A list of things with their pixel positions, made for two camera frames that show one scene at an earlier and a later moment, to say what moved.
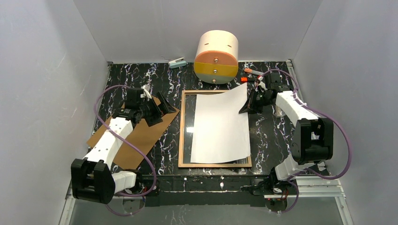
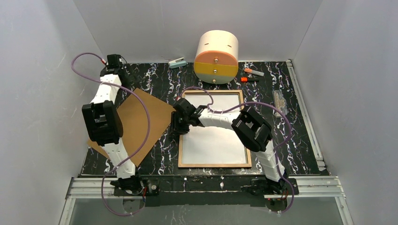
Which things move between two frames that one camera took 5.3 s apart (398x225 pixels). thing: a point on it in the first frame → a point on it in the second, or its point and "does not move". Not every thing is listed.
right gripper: (257, 99) → (179, 121)
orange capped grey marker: (253, 71) does not move
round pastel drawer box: (216, 59) does not move
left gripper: (156, 108) → (128, 78)
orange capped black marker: (246, 79) does not move
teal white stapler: (177, 63) does not move
